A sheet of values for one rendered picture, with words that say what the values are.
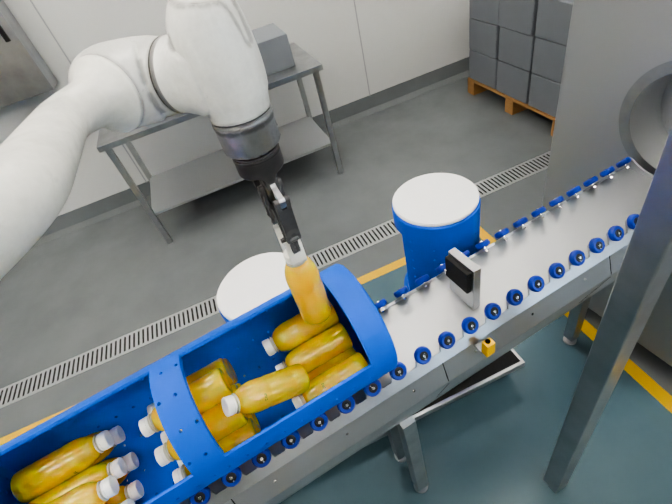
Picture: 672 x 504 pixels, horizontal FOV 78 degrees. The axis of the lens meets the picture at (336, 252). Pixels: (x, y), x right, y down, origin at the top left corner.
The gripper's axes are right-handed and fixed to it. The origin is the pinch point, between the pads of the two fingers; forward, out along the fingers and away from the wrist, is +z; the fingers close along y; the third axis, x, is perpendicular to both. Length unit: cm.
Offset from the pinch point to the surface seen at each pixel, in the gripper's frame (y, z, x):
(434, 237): 20, 41, -47
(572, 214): 6, 46, -89
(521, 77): 180, 103, -251
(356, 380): -14.0, 30.3, -0.4
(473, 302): -5, 43, -40
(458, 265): 0, 32, -39
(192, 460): -13.0, 25.9, 34.3
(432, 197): 32, 36, -55
